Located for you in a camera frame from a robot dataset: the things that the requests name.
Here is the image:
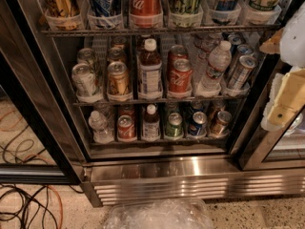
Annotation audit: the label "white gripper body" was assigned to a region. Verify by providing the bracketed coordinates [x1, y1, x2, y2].
[279, 2, 305, 68]

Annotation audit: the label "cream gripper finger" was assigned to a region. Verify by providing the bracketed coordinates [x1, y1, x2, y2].
[260, 68, 305, 132]
[259, 29, 283, 54]

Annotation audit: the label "silver blue can middle rear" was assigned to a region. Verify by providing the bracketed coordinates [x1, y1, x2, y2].
[234, 44, 254, 60]

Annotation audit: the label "silver blue can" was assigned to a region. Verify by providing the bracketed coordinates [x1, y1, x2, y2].
[227, 55, 256, 90]
[234, 44, 254, 60]

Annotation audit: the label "silver blue can middle front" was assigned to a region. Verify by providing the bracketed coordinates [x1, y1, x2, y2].
[227, 55, 256, 90]

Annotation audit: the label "clear water bottle middle shelf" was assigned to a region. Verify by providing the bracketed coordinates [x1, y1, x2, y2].
[201, 40, 232, 90]

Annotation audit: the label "clear water bottle shelf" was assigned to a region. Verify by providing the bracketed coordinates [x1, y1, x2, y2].
[89, 111, 114, 144]
[201, 40, 232, 90]

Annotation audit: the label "brown can bottom shelf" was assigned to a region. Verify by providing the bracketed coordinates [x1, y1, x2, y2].
[210, 111, 232, 136]

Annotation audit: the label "red cola can middle rear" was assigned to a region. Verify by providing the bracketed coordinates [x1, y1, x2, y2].
[168, 45, 189, 64]

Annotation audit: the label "red cola can middle front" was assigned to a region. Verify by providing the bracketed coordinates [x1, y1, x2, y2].
[169, 58, 193, 94]

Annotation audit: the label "blue can bottom shelf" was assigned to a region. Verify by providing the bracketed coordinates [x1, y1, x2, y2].
[188, 112, 207, 137]

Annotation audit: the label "green can bottom shelf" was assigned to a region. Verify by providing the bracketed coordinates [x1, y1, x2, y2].
[165, 113, 182, 139]

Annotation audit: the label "brown juice bottle middle shelf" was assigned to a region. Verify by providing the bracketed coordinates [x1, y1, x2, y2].
[139, 38, 162, 94]

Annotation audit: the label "brown juice bottle shelf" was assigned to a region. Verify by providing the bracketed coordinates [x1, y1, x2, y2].
[139, 38, 162, 94]
[142, 104, 160, 141]

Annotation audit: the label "stainless steel fridge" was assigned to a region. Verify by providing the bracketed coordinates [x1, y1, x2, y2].
[1, 0, 304, 207]

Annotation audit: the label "red cola can top shelf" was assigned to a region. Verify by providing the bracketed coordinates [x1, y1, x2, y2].
[129, 0, 162, 17]

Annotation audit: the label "red cola can shelf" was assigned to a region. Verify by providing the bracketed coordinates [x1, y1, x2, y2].
[117, 114, 136, 142]
[129, 0, 162, 17]

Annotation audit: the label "brown juice bottle bottom shelf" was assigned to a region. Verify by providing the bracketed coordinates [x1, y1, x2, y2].
[142, 104, 160, 141]

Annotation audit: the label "gold can middle shelf rear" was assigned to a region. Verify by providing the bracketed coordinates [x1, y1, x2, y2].
[107, 47, 127, 63]

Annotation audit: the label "gold can middle shelf front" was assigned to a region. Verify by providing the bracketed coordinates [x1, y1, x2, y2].
[107, 61, 130, 95]

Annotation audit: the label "red cola can bottom shelf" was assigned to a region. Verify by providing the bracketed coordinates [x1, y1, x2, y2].
[117, 114, 136, 142]

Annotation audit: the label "silver can middle shelf rear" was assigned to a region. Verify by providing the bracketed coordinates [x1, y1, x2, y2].
[77, 48, 97, 70]

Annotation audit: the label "silver can shelf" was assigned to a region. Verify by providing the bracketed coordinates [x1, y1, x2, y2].
[71, 63, 100, 97]
[77, 48, 97, 70]

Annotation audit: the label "silver can middle shelf front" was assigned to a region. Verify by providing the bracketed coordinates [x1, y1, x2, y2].
[71, 63, 100, 97]

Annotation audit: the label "clear water bottle bottom shelf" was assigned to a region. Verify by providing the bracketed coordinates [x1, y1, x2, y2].
[89, 111, 114, 144]

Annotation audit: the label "left glass fridge door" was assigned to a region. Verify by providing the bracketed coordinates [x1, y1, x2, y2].
[0, 0, 86, 184]

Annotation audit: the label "clear plastic bag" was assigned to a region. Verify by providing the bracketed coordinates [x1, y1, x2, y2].
[102, 198, 214, 229]

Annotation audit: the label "top wire shelf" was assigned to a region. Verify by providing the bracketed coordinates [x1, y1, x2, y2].
[41, 24, 281, 37]

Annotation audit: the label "wire shelf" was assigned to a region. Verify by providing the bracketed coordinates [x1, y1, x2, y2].
[72, 95, 247, 107]
[41, 24, 281, 37]

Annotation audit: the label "middle wire shelf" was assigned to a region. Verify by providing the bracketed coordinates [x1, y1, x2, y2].
[72, 95, 247, 107]

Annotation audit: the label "orange floor cable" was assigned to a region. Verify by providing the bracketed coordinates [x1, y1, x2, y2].
[47, 184, 65, 229]

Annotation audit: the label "black floor cables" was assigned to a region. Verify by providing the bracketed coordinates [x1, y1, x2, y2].
[0, 184, 85, 229]

